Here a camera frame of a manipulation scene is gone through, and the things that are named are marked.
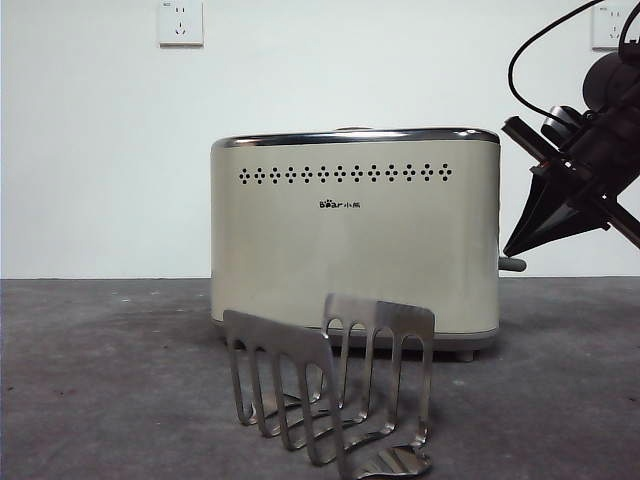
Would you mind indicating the cream and steel toaster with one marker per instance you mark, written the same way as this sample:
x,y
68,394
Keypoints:
x,y
300,260

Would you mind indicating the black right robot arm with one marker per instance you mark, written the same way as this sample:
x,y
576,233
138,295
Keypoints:
x,y
612,80

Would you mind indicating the grey toaster lever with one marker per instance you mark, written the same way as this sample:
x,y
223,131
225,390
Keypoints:
x,y
515,263

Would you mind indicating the white wall socket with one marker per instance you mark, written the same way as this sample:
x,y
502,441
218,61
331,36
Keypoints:
x,y
605,30
181,25

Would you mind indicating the stainless steel toast rack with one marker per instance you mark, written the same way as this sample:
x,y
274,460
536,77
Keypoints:
x,y
280,337

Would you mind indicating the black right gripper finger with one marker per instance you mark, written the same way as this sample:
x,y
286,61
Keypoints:
x,y
537,200
565,220

